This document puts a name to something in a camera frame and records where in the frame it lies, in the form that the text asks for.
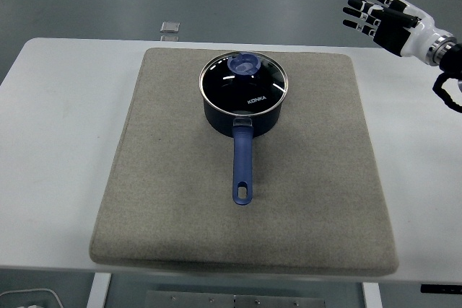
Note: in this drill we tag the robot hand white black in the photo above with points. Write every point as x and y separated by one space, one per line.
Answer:
420 30

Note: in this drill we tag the silver floor socket plate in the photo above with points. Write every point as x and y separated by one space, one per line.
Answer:
170 26

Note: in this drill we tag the grey metal plate with screws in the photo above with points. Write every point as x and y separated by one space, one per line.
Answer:
234 301

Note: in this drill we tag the beige fabric mat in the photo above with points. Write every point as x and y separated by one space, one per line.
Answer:
180 196

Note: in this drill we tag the black flat bar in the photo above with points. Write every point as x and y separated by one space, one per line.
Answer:
442 289

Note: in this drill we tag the white table leg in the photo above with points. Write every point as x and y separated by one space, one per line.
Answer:
371 297
99 291

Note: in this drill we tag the glass lid with blue knob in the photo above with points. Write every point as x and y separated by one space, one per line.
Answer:
231 88

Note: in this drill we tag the white rounded object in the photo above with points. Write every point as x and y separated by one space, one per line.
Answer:
29 297

